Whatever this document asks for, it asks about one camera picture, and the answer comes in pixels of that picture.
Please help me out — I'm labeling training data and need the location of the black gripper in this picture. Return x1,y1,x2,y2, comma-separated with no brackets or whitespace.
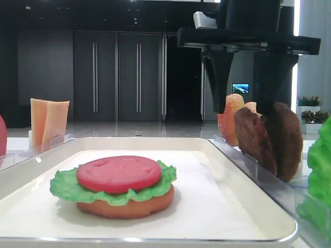
177,1,321,116

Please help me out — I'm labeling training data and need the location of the brown meat patty front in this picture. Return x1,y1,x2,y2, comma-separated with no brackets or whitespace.
262,102,303,182

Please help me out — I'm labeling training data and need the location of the brown meat patty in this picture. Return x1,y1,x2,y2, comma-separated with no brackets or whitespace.
262,102,303,182
234,107,277,176

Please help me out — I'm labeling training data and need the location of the brown meat patty standing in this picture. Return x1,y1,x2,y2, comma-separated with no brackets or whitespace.
234,107,277,176

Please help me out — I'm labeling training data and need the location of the green lettuce leaf standing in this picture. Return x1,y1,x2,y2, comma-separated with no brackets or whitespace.
297,118,330,239

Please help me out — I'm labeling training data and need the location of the red tomato slice on tray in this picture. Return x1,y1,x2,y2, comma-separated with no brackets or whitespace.
76,156,161,194

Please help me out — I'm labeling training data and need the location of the orange cheese slice front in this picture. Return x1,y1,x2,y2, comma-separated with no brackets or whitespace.
42,101,70,145

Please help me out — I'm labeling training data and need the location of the orange cheese slice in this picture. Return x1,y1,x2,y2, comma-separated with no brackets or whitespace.
30,98,50,147
42,101,70,145

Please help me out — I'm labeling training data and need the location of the orange cheese slice rear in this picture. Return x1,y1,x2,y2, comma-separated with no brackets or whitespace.
30,98,50,147

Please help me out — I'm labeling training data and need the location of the green lettuce leaf on tray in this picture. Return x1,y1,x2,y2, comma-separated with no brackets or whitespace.
50,160,177,206

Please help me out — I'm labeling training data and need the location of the red tomato slice standing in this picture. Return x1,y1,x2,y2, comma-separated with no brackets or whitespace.
0,116,7,157

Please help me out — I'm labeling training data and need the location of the sesame bun half far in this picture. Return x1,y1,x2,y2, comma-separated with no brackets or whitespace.
217,94,244,147

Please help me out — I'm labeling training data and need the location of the potted plants white planter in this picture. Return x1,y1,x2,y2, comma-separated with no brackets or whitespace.
296,96,322,134

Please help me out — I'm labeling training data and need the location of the dark double door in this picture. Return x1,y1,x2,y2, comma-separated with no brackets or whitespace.
73,32,161,121

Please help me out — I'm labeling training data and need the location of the white rectangular metal tray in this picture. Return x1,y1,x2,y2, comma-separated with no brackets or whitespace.
1,137,298,247

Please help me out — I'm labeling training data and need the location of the clear acrylic rack right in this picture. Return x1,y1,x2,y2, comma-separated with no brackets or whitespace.
210,135,330,247

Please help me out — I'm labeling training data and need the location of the clear acrylic rack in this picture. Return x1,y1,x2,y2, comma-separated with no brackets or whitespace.
210,135,330,247
1,131,73,172

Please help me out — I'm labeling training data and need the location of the bottom bun half on tray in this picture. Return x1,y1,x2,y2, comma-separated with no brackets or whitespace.
77,185,174,220

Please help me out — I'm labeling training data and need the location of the clear acrylic rack left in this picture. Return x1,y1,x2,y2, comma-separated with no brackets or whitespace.
1,131,73,172

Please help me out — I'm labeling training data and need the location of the small wall display screen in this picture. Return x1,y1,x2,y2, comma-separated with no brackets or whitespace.
232,84,249,94

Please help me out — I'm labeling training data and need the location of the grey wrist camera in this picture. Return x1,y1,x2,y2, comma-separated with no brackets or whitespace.
193,11,217,29

